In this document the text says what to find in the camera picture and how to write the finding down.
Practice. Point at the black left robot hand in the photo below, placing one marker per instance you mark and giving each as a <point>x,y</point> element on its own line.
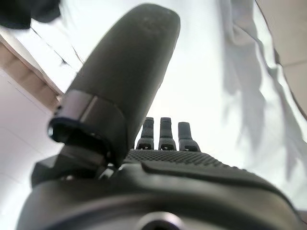
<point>124,72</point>

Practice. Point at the beige bed cover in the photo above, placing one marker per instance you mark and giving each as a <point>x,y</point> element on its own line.
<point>204,72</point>

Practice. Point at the black garment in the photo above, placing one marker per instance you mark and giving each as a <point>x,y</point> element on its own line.
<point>21,12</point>

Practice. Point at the tan upholstered bed base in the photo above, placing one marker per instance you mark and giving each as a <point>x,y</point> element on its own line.
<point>24,62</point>

